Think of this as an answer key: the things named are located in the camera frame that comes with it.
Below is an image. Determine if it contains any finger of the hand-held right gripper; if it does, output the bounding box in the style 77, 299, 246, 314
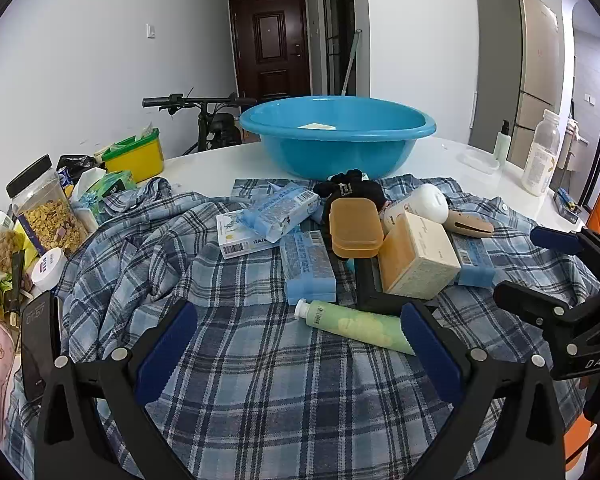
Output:
493, 280, 588, 356
530, 226, 600, 311

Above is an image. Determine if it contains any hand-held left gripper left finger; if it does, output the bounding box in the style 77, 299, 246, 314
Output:
34, 299, 199, 480

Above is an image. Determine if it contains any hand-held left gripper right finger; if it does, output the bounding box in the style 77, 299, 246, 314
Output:
400, 301, 566, 480

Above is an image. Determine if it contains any green tube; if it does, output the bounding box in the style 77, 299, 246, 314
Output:
294, 298, 417, 357

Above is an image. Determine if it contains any blue plastic basin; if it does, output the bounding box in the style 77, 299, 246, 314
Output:
238, 96, 437, 181

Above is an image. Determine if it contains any blue and yellow pack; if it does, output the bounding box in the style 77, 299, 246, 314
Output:
555, 187, 581, 218

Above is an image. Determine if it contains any light blue packet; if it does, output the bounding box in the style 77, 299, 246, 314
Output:
279, 231, 337, 306
450, 234, 497, 287
242, 182, 322, 243

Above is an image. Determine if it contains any clear plastic bottle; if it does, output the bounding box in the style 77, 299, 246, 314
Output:
522, 109, 562, 197

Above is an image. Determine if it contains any beige wooden clip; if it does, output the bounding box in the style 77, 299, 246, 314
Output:
445, 209, 496, 237

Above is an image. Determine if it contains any black box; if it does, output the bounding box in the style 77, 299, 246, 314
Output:
355, 255, 438, 316

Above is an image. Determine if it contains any beige box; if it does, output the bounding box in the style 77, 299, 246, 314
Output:
377, 211, 462, 300

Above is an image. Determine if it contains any blue plaid shirt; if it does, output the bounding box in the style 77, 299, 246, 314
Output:
5, 174, 600, 480

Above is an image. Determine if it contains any pump bottle with black top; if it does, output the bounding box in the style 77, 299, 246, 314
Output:
494, 119, 512, 168

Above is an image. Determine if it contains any clear plastic container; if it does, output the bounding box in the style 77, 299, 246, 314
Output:
462, 147, 501, 175

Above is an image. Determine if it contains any black smartphone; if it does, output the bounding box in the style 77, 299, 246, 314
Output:
21, 291, 63, 403

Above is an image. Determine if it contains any white bottle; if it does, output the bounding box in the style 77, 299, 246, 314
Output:
382, 183, 450, 233

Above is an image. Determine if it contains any white box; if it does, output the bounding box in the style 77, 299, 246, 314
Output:
216, 210, 301, 260

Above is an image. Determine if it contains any small white jar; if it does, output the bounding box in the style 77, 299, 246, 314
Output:
31, 249, 67, 293

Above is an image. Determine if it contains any orange soap case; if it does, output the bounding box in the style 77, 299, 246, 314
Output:
329, 197, 385, 259

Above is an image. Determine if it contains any cereal jar with black lid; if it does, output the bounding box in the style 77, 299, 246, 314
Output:
6, 154, 90, 258

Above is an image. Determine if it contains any green tissue pack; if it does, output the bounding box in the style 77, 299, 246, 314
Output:
72, 170, 140, 211

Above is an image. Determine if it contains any grey refrigerator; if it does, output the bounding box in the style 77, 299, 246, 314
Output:
467, 0, 576, 168

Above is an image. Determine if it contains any black plush toy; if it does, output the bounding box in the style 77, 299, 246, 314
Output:
312, 169, 388, 221

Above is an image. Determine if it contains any clear snack bag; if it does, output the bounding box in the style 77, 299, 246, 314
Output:
0, 220, 31, 311

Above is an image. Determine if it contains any yellow container with green lid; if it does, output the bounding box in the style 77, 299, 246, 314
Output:
101, 127, 165, 184

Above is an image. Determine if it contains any black pouch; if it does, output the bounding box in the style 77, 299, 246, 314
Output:
57, 155, 103, 171

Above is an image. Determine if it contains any black bicycle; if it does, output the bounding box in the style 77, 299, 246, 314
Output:
142, 92, 258, 153

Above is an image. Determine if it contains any black framed glass door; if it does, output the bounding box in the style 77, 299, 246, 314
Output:
320, 0, 357, 97

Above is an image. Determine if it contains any dark brown door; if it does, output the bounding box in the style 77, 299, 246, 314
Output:
228, 0, 312, 106

